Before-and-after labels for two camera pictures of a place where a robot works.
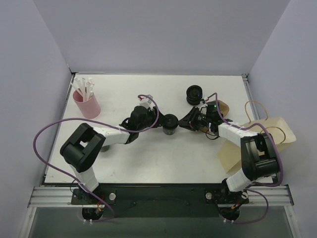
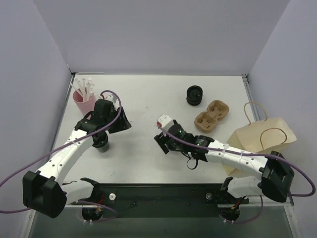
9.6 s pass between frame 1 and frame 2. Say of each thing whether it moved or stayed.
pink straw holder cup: stayed
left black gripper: moved
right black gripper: moved
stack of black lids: stayed
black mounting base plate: stayed
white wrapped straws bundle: stayed
